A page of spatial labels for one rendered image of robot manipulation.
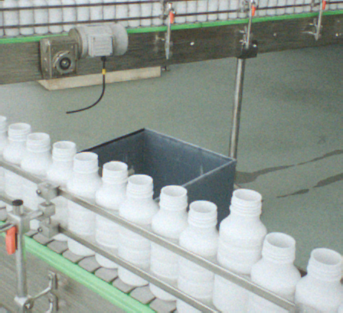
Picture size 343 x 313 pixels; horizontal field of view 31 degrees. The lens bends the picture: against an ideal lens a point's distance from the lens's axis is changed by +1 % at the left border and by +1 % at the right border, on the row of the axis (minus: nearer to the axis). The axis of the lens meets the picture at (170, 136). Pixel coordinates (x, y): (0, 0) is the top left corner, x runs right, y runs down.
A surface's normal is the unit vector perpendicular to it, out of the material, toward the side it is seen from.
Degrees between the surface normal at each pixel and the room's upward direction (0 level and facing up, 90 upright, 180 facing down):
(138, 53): 90
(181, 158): 90
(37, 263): 90
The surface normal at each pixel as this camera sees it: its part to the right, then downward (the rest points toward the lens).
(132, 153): 0.76, 0.27
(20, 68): 0.52, 0.34
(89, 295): -0.65, 0.26
